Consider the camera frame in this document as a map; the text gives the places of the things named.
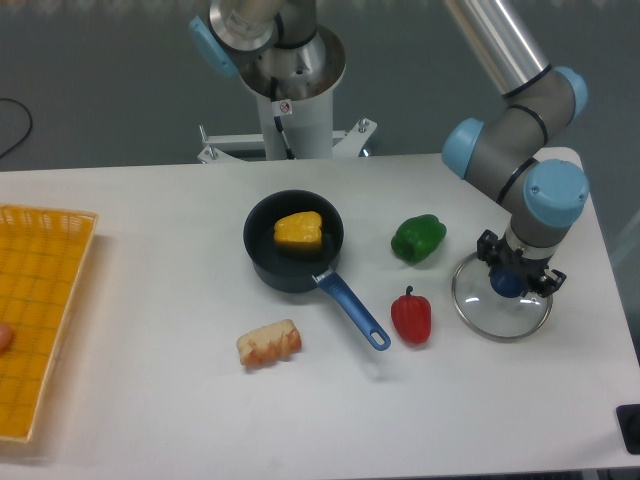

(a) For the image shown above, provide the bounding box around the glass pot lid blue knob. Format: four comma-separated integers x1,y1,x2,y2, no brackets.
451,254,553,342

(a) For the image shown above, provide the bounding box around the person fingertip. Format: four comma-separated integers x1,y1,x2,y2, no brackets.
0,322,14,352

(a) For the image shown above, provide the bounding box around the black cable on floor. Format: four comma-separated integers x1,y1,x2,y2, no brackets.
0,97,34,159

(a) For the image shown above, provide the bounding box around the black device at table edge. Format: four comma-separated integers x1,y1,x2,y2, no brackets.
616,404,640,455

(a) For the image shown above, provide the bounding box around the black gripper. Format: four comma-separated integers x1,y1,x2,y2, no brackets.
476,229,567,298

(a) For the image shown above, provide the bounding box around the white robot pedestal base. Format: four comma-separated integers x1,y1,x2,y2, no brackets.
198,26,378,163

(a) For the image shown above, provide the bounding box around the dark pot with blue handle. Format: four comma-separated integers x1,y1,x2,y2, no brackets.
243,190,391,351

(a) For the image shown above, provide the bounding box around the yellow plastic basket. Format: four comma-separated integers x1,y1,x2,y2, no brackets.
1,204,98,443

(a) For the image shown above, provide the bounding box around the green bell pepper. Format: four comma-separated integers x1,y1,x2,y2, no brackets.
390,214,447,264

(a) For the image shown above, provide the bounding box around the yellow bell pepper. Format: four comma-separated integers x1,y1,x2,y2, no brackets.
273,211,323,256

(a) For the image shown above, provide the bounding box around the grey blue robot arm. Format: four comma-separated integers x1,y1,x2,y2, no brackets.
189,1,589,298

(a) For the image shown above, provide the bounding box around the toy bread loaf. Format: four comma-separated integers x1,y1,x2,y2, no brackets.
236,319,302,368

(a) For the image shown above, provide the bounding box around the red bell pepper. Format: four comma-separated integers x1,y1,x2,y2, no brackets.
391,285,432,345

